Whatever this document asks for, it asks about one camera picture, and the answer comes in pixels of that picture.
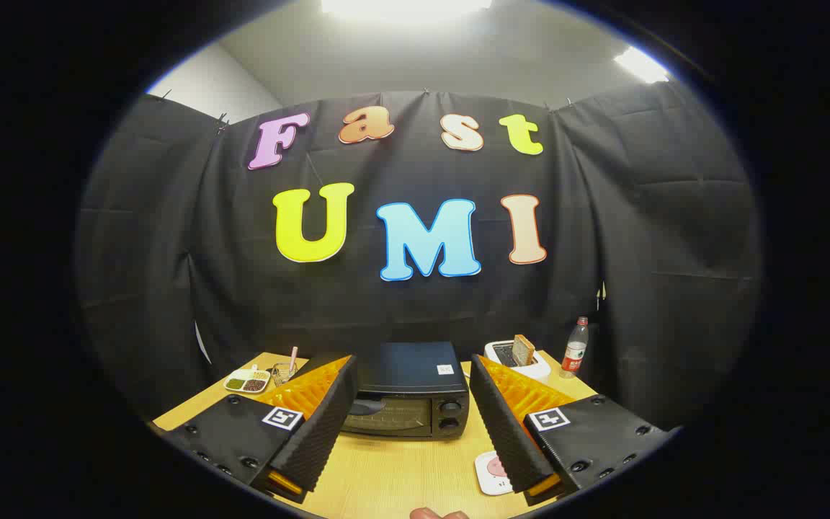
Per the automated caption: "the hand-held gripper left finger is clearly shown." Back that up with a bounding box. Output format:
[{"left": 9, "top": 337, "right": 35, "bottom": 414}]
[{"left": 163, "top": 353, "right": 360, "bottom": 504}]

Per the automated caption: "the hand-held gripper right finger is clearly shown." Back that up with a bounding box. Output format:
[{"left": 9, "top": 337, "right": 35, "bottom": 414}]
[{"left": 469, "top": 353, "right": 679, "bottom": 505}]

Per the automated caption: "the white square plate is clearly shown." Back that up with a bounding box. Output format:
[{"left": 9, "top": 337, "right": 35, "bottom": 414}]
[{"left": 474, "top": 451, "right": 515, "bottom": 497}]

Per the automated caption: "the black toaster oven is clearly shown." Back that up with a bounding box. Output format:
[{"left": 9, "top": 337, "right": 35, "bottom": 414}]
[{"left": 339, "top": 341, "right": 470, "bottom": 440}]

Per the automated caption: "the white bread toaster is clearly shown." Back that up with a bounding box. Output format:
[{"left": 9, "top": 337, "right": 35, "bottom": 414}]
[{"left": 484, "top": 340, "right": 552, "bottom": 383}]

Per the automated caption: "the white divided bean dish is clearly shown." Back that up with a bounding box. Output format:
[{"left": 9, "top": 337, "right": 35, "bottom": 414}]
[{"left": 224, "top": 366, "right": 272, "bottom": 394}]

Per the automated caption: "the clear plastic water bottle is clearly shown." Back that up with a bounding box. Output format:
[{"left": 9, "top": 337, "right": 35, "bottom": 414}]
[{"left": 560, "top": 316, "right": 590, "bottom": 379}]

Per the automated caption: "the black backdrop cloth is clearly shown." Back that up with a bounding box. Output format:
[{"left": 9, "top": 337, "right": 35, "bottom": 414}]
[{"left": 75, "top": 90, "right": 762, "bottom": 433}]

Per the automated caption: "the ceiling light panel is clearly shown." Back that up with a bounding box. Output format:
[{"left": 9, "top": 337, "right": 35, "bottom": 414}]
[
  {"left": 321, "top": 0, "right": 492, "bottom": 17},
  {"left": 615, "top": 47, "right": 670, "bottom": 84}
]

